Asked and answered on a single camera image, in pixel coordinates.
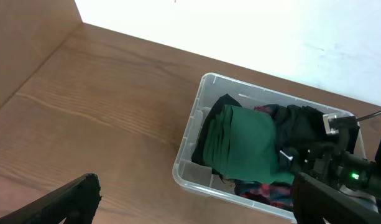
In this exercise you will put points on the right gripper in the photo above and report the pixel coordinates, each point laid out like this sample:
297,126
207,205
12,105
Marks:
335,169

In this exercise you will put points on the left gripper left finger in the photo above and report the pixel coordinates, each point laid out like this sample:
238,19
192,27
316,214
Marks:
75,203

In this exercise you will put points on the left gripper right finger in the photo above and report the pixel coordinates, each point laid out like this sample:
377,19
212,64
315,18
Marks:
315,202

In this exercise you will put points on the red plaid flannel shirt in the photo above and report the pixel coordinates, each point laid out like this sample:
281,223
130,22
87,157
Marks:
276,194

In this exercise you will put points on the black garment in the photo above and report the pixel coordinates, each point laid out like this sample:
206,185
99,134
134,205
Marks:
294,126

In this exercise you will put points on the clear plastic storage bin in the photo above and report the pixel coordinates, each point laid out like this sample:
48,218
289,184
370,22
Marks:
206,180

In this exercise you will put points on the green garment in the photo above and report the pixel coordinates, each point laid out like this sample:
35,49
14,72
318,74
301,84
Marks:
240,145

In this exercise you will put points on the black cloth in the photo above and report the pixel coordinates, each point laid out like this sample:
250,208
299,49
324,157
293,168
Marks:
197,156

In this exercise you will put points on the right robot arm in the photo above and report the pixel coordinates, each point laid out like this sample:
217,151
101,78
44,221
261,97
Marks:
374,188

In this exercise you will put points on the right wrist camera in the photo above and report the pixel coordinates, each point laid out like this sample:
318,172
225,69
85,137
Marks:
334,124

